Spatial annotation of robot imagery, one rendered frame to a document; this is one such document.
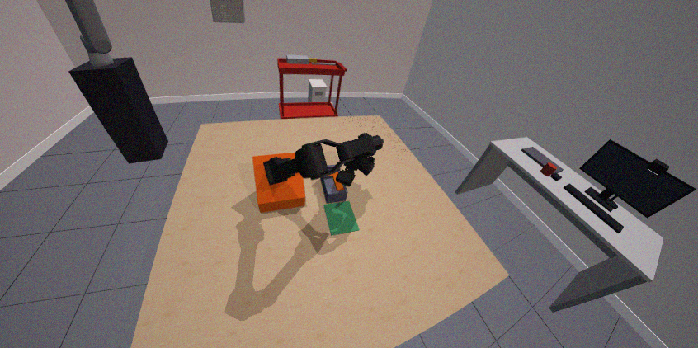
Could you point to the orange l-shaped part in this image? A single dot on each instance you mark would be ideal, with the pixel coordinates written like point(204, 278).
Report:
point(337, 184)

